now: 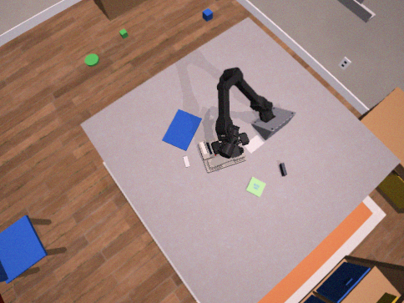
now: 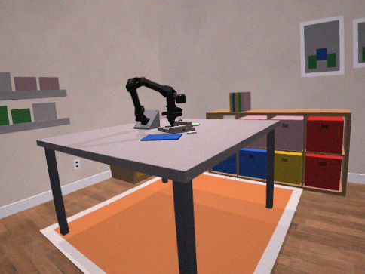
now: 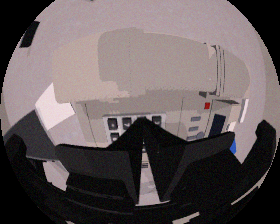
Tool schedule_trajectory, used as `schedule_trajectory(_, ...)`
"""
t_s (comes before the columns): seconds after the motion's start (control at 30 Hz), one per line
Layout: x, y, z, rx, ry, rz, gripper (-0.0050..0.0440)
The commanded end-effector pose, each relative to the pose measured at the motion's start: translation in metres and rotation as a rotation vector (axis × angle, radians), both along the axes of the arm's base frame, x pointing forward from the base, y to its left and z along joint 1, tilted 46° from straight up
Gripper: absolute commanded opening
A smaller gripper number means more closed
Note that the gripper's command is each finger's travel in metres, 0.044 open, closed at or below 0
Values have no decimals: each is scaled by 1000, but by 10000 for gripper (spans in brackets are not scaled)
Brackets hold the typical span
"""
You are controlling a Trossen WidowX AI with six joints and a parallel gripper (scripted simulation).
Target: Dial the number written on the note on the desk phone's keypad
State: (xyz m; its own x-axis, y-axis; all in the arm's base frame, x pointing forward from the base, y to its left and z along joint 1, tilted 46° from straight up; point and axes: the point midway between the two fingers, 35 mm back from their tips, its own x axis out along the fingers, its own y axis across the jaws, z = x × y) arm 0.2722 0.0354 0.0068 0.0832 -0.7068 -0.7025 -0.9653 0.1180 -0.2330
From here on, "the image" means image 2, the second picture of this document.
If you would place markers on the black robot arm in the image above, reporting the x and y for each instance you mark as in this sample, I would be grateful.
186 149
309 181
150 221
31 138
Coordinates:
165 90

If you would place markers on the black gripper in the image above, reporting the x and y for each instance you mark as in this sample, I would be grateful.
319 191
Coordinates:
171 114

